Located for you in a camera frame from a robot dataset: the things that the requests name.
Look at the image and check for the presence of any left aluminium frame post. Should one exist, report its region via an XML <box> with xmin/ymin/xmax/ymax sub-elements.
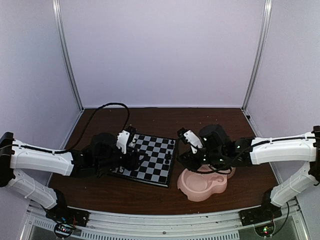
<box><xmin>51</xmin><ymin>0</ymin><xmax>85</xmax><ymax>116</ymax></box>

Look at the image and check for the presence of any right aluminium frame post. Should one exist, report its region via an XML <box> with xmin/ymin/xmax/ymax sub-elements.
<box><xmin>241</xmin><ymin>0</ymin><xmax>273</xmax><ymax>110</ymax></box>

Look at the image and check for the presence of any front aluminium rail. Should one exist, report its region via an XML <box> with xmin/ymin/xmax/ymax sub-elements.
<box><xmin>17</xmin><ymin>198</ymin><xmax>311</xmax><ymax>240</ymax></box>

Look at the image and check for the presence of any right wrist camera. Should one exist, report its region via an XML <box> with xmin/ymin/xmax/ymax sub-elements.
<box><xmin>177</xmin><ymin>127</ymin><xmax>203</xmax><ymax>154</ymax></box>

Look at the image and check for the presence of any pink double pet bowl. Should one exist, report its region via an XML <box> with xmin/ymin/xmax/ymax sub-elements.
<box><xmin>177</xmin><ymin>167</ymin><xmax>236</xmax><ymax>202</ymax></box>

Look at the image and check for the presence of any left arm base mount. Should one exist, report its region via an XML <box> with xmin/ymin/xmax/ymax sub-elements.
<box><xmin>44</xmin><ymin>207</ymin><xmax>90</xmax><ymax>227</ymax></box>

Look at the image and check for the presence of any aluminium frame post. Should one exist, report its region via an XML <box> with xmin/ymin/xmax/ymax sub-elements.
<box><xmin>51</xmin><ymin>0</ymin><xmax>85</xmax><ymax>116</ymax></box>
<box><xmin>241</xmin><ymin>0</ymin><xmax>273</xmax><ymax>110</ymax></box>

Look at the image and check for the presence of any left black cable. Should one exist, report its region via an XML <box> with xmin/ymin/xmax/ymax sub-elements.
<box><xmin>62</xmin><ymin>102</ymin><xmax>131</xmax><ymax>153</ymax></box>

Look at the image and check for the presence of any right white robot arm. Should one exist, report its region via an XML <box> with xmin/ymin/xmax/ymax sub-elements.
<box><xmin>177</xmin><ymin>124</ymin><xmax>320</xmax><ymax>221</ymax></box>

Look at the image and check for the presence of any black and white chessboard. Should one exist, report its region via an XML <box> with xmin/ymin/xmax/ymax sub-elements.
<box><xmin>110</xmin><ymin>133</ymin><xmax>177</xmax><ymax>188</ymax></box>

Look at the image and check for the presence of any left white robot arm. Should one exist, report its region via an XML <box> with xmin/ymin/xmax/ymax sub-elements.
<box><xmin>0</xmin><ymin>130</ymin><xmax>148</xmax><ymax>222</ymax></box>

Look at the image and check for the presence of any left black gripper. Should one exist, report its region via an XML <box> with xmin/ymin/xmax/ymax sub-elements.
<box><xmin>95</xmin><ymin>146</ymin><xmax>148</xmax><ymax>172</ymax></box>

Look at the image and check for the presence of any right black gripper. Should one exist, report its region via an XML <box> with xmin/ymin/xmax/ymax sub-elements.
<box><xmin>177</xmin><ymin>147</ymin><xmax>226</xmax><ymax>173</ymax></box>

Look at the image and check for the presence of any black king chess piece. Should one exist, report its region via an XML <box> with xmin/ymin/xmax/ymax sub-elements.
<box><xmin>164</xmin><ymin>154</ymin><xmax>170</xmax><ymax>165</ymax></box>

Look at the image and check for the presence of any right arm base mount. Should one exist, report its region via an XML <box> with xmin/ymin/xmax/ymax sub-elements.
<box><xmin>239</xmin><ymin>206</ymin><xmax>282</xmax><ymax>226</ymax></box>

